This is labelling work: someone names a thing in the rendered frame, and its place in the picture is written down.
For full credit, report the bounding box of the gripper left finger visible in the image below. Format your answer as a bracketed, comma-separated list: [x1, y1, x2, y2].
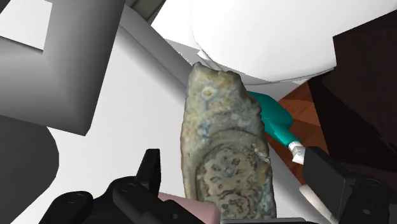
[38, 148, 220, 224]

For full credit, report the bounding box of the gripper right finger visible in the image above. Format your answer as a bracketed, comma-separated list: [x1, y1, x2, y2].
[302, 146, 397, 224]

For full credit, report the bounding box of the pink box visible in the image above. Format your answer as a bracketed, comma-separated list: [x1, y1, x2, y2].
[157, 192, 221, 224]

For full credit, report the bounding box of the white toilet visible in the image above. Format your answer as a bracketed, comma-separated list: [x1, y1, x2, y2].
[0, 0, 397, 224]

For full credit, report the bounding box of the teal bottle with white cap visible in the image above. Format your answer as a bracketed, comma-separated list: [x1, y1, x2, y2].
[247, 90, 307, 165]

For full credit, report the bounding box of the dark brown robot stand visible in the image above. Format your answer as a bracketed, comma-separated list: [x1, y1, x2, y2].
[307, 9, 397, 174]

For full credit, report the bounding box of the weathered stone figure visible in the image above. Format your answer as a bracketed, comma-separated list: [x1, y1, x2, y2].
[180, 61, 278, 221]

